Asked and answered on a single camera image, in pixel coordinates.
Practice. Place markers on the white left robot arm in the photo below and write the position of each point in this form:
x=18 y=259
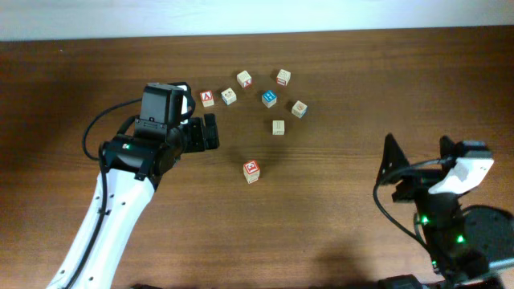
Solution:
x=132 y=165

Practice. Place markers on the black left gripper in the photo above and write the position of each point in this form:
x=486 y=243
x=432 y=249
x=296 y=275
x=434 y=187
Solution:
x=198 y=143

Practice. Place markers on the wooden block red A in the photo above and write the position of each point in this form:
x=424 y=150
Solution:
x=207 y=98

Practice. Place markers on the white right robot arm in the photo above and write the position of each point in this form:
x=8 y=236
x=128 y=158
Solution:
x=468 y=246

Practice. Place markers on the wooden block red X side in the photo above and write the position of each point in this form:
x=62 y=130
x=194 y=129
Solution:
x=244 y=79

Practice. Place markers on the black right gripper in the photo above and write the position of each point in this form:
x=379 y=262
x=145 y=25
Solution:
x=412 y=185

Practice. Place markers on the wooden block red top right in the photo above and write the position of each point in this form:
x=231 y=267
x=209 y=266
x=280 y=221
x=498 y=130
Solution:
x=283 y=77

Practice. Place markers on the wooden block letter I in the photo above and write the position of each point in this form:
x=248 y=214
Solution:
x=278 y=127

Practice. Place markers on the wooden block shell picture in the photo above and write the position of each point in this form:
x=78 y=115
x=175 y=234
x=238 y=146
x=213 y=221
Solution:
x=299 y=109

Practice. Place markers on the blue top wooden block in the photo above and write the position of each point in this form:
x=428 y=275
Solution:
x=269 y=98

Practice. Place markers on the wooden block blue side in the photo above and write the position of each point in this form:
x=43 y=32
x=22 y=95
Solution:
x=228 y=96

